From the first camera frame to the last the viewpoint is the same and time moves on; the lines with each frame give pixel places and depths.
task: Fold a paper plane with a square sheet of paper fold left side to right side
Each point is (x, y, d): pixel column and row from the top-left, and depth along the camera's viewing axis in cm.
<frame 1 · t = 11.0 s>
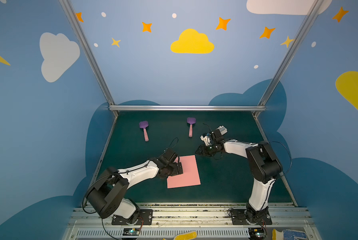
left hand: (178, 172, 88), fingers open
right hand: (198, 152, 97), fingers open
pink square paper sheet: (190, 175, 92), on the table
left purple pink spatula: (144, 124, 114), point 3 cm above the table
right purple pink spatula: (191, 120, 118), point 2 cm above the table

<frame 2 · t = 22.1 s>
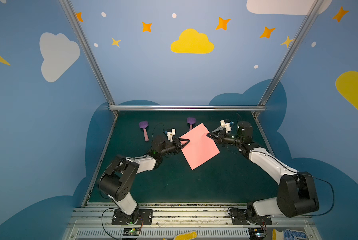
left hand: (190, 143, 82), fingers closed
right hand: (207, 134, 79), fingers closed
pink square paper sheet: (201, 147, 84), point 17 cm above the table
the other named things where they were.

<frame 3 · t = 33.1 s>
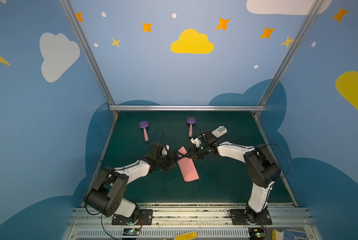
left hand: (181, 160, 86), fingers open
right hand: (185, 155, 90), fingers closed
pink square paper sheet: (187, 167, 95), on the table
the other named things where they were.

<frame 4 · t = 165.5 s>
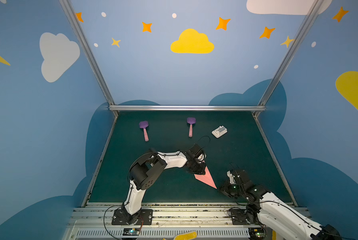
left hand: (206, 173, 88), fingers closed
right hand: (218, 187, 84), fingers closed
pink square paper sheet: (206, 178, 90), on the table
the other named things where they were.

